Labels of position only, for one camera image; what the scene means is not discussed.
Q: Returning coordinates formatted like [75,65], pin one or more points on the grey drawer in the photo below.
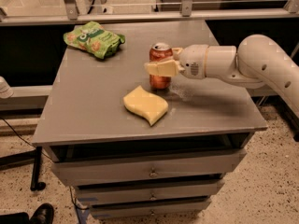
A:
[81,173]
[149,208]
[154,192]

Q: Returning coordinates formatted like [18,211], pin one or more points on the top grey drawer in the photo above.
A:
[81,173]

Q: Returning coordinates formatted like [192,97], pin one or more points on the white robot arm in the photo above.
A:
[257,61]

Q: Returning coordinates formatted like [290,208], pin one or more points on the bottom grey drawer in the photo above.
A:
[149,208]

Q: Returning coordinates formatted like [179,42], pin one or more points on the black stand leg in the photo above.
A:
[27,157]

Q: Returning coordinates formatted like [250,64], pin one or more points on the red coke can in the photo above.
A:
[160,52]

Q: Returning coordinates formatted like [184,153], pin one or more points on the grey drawer cabinet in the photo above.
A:
[129,150]

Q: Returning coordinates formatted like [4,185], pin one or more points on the middle grey drawer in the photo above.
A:
[154,192]

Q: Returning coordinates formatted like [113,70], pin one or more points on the metal railing frame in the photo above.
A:
[29,12]

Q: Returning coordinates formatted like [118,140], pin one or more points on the green chip bag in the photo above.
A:
[95,39]

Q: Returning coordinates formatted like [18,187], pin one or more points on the black shoe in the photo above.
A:
[44,214]

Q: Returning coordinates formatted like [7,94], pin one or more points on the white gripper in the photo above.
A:
[192,61]

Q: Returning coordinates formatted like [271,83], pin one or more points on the yellow wavy sponge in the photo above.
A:
[146,105]

